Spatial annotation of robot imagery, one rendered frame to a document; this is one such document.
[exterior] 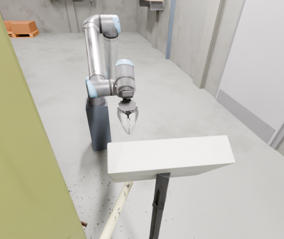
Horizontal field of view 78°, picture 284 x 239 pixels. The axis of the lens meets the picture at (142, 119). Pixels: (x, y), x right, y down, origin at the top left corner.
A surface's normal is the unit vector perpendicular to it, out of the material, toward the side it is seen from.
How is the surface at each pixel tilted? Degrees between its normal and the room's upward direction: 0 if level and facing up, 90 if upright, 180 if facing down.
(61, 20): 90
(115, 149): 30
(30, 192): 90
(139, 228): 0
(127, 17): 90
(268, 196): 0
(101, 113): 90
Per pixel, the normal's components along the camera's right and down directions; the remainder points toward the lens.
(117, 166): 0.08, -0.41
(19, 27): 0.22, 0.58
